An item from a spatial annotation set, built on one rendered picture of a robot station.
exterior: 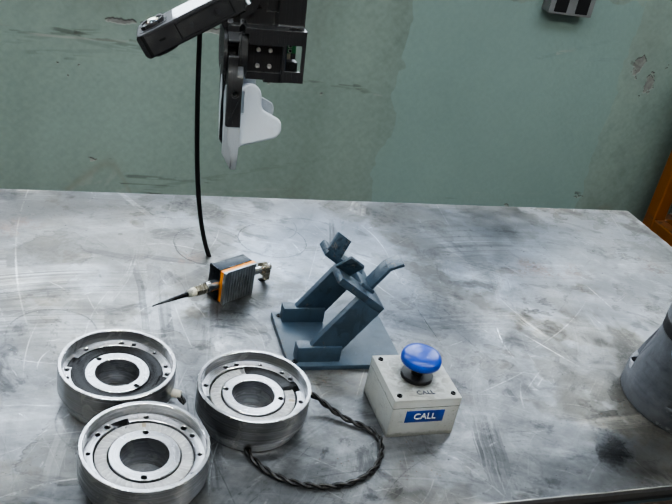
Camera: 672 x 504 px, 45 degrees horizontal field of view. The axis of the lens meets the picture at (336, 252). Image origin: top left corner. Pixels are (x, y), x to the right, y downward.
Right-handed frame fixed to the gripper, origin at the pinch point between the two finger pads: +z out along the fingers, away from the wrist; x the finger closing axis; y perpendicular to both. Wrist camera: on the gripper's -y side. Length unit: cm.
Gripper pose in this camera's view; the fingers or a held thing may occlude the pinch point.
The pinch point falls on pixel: (224, 149)
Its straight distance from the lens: 88.5
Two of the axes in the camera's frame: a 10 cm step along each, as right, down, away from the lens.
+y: 9.7, 0.1, 2.2
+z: -1.1, 8.9, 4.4
